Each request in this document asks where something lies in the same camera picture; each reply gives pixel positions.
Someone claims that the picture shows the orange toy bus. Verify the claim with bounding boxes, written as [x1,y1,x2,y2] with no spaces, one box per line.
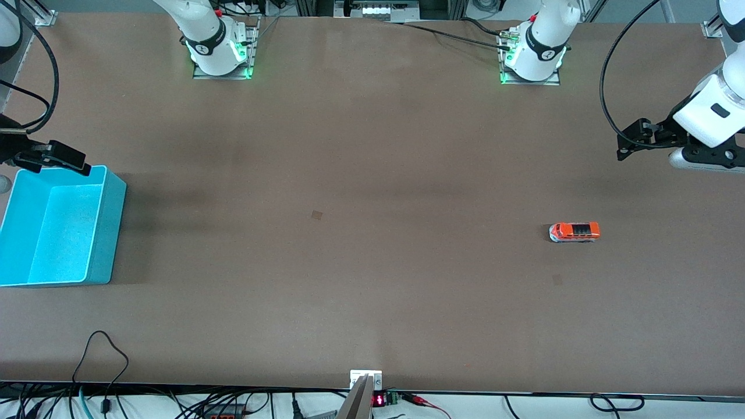
[549,222,601,244]

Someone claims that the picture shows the blue plastic box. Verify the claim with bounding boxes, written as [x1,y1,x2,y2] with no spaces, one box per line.
[0,165,127,288]

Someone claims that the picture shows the silver equipment with white lights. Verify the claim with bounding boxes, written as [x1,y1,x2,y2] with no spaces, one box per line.
[334,0,421,19]

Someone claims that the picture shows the white mounting plate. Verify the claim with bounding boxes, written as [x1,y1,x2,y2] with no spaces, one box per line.
[350,370,384,391]

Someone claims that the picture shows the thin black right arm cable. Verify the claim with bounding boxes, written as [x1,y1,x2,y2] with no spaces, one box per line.
[0,79,51,129]

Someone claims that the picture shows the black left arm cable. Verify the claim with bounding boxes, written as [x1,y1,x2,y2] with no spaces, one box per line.
[599,0,665,138]

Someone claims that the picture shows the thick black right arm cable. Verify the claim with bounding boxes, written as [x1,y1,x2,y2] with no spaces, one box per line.
[0,0,61,134]

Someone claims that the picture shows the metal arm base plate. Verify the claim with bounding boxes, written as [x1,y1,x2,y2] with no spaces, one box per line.
[192,16,260,80]
[498,26,562,87]

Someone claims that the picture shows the aluminium frame profile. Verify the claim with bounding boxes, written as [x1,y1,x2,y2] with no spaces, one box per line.
[33,0,59,27]

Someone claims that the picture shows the thin black looped cable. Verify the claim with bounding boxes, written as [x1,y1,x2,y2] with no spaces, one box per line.
[72,330,130,409]

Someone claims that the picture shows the black base power cable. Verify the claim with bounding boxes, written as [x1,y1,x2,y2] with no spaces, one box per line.
[372,17,516,51]

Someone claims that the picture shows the black coiled cable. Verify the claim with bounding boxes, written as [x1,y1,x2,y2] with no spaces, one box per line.
[589,393,646,413]

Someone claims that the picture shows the red clip wires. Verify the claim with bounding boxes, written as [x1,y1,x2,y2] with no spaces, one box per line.
[402,393,452,419]

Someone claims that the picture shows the grey metal mount bar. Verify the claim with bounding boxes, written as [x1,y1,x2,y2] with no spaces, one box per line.
[336,375,374,419]

